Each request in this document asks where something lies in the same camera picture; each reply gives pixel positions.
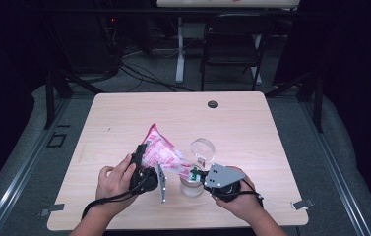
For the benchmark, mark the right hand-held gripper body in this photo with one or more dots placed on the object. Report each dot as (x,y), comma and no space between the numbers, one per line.
(220,177)

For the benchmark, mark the black tape square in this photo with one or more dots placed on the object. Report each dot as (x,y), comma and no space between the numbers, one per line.
(54,146)

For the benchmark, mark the black metal stand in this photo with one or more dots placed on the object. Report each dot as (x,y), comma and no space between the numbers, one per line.
(319,105)
(50,98)

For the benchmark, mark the person's left hand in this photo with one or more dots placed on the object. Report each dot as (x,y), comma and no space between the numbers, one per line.
(114,187)

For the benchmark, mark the dark equipment with red light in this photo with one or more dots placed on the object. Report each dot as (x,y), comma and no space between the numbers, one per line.
(112,36)

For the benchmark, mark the dark curtain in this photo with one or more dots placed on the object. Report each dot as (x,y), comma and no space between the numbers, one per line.
(2,65)
(363,82)

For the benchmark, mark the white background table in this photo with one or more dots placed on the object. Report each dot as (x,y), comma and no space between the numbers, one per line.
(225,3)

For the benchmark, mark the red and white plastic bag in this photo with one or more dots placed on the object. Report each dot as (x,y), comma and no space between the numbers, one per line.
(163,154)

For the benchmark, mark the grey table grommet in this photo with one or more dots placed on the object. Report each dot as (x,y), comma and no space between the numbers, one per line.
(213,105)

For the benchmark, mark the grey tape piece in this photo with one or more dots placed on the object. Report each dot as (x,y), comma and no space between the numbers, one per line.
(55,207)
(302,204)

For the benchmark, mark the aluminium floor rail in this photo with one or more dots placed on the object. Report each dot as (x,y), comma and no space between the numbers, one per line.
(12,190)
(343,187)

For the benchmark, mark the clear jar with hinged lid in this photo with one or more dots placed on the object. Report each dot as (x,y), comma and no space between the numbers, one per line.
(191,190)

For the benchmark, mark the black tape strip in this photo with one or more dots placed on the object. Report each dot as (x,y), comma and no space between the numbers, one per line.
(63,126)

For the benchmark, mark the person's right hand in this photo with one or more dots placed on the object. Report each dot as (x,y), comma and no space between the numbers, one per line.
(245,206)

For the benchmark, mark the black folding chair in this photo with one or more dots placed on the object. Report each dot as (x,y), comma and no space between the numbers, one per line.
(232,49)

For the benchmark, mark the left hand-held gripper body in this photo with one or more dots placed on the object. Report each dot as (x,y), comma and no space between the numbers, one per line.
(148,173)

